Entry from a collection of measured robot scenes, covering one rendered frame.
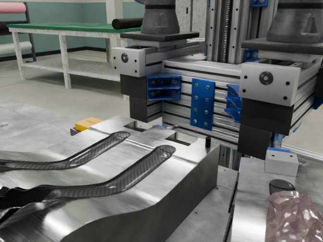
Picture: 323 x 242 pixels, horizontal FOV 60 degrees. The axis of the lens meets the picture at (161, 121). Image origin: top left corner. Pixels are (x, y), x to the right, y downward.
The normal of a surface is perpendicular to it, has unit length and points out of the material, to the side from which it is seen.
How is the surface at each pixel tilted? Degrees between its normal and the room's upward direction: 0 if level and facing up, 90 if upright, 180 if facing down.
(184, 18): 90
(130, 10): 90
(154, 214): 90
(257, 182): 0
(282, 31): 72
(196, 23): 90
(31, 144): 0
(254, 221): 7
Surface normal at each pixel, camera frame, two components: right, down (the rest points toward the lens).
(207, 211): 0.00, -0.93
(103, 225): 0.82, 0.21
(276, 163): -0.31, 0.35
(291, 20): -0.60, 0.00
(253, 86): -0.63, 0.29
